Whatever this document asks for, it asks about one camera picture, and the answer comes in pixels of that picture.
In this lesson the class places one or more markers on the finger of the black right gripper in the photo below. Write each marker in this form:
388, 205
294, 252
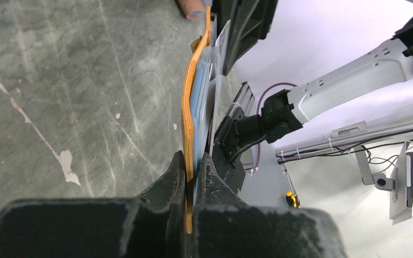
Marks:
250, 22

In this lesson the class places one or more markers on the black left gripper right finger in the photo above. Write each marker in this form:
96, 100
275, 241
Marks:
225, 226

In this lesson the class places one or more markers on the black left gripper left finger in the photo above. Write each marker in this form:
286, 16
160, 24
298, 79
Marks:
150, 224

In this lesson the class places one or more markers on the white purple-logo credit card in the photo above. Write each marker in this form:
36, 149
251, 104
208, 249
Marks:
221, 44

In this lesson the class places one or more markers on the orange card holder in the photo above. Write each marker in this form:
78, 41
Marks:
187, 122

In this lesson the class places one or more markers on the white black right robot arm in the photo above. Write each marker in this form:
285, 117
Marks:
289, 109

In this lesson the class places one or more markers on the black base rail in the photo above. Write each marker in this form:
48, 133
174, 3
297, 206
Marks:
233, 174

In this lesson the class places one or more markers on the yellow handled screwdriver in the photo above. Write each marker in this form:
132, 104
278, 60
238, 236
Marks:
292, 199

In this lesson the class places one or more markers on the aluminium extrusion frame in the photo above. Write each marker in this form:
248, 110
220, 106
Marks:
242, 104

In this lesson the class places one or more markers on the grey wall-mounted bracket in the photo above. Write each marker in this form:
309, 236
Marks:
399, 184

